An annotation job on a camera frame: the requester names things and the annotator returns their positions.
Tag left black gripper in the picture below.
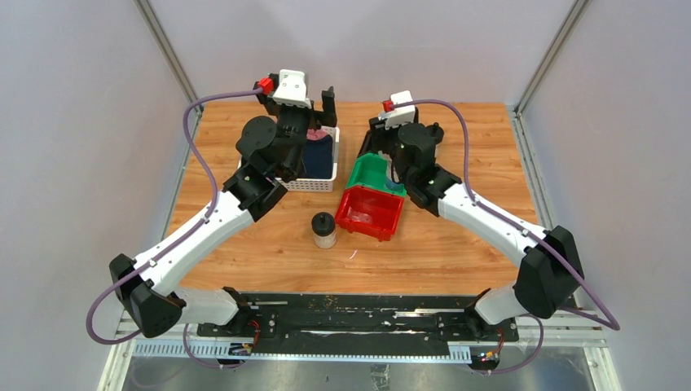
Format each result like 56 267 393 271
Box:
254 83 335 178

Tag silver lid jar back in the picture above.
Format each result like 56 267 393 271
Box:
385 178 406 196

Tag black cap shaker back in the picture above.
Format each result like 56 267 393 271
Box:
426 122 444 145

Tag black cap shaker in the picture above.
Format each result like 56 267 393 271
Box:
311 212 337 249
426 122 444 145

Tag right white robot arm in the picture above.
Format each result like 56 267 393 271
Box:
367 117 584 340

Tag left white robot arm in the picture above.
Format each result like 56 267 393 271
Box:
109 70 337 338

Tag black plastic bin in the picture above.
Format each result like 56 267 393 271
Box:
357 130 378 158

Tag pink cloth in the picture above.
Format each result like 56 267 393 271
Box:
307 129 330 142

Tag green plastic bin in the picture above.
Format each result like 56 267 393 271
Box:
345 153 407 197

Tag dark blue cloth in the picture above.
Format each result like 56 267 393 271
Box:
300 135 333 179

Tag white plastic basket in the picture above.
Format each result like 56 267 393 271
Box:
235 116 339 192

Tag red plastic bin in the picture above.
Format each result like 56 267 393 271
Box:
335 186 404 242

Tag black cap shaker front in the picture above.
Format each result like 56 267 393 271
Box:
311 212 337 249

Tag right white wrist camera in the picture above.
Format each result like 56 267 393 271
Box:
378 90 417 130

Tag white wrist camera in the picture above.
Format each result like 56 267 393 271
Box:
378 90 417 130
270 69 312 108

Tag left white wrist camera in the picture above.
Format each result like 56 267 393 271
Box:
270 69 312 108

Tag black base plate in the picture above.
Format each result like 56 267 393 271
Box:
187 292 519 363

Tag aluminium rail frame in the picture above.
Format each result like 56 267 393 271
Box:
86 1 618 390

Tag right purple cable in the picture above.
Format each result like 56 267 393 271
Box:
394 99 621 376

